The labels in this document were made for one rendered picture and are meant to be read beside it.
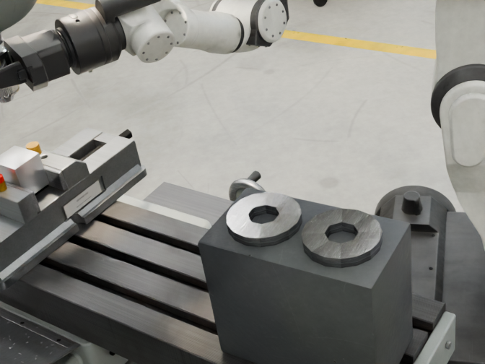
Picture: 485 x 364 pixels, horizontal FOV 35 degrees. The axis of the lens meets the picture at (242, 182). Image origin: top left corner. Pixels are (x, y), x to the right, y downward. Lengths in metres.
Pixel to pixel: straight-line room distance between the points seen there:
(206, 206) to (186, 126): 1.84
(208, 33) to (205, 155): 1.94
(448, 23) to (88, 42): 0.57
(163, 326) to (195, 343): 0.06
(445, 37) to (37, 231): 0.73
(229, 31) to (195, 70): 2.62
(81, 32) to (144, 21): 0.10
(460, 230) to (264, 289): 0.95
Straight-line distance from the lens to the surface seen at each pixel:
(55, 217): 1.27
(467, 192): 1.45
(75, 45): 1.16
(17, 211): 1.23
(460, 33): 1.29
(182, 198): 1.66
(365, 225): 0.87
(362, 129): 3.24
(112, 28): 1.17
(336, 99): 3.49
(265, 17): 1.35
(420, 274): 1.62
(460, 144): 1.33
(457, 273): 1.66
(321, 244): 0.85
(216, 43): 1.32
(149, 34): 1.17
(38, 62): 1.13
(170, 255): 1.19
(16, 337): 1.24
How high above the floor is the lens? 1.68
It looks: 34 degrees down
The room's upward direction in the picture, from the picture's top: 10 degrees counter-clockwise
